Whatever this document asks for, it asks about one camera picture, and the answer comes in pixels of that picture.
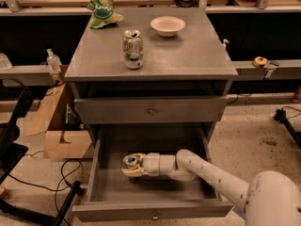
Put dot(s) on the grey wooden drawer cabinet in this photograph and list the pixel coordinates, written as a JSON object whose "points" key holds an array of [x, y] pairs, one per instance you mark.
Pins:
{"points": [[193, 63]]}

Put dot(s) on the black stand base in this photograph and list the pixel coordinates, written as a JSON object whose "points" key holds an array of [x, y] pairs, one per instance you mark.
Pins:
{"points": [[280, 116]]}

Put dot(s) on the white green soda can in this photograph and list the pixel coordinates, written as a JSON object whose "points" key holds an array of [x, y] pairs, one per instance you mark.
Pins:
{"points": [[132, 47]]}

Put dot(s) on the silver redbull can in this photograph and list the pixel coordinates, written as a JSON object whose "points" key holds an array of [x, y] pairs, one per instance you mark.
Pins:
{"points": [[132, 169]]}

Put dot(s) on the small white pump bottle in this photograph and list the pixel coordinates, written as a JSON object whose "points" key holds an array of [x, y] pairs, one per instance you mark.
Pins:
{"points": [[225, 43]]}

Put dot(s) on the green chip bag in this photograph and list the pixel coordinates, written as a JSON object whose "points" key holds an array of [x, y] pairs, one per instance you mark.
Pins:
{"points": [[103, 14]]}

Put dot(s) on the closed grey upper drawer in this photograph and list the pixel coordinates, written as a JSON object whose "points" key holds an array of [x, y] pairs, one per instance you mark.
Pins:
{"points": [[150, 109]]}

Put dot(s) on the white paper bowl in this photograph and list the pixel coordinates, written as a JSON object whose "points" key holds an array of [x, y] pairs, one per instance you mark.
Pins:
{"points": [[167, 26]]}

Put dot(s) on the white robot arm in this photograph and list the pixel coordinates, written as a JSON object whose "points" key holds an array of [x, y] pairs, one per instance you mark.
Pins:
{"points": [[269, 199]]}

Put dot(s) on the open grey lower drawer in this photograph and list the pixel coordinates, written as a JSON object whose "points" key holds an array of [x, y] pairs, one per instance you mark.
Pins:
{"points": [[113, 196]]}

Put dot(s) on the clear sanitizer bottle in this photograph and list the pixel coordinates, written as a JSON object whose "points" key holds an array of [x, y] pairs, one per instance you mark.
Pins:
{"points": [[53, 61]]}

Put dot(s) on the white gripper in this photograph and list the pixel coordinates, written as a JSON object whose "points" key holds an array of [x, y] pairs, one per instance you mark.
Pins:
{"points": [[152, 164]]}

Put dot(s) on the brown cardboard box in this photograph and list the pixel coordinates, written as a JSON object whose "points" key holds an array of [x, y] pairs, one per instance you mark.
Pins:
{"points": [[64, 137]]}

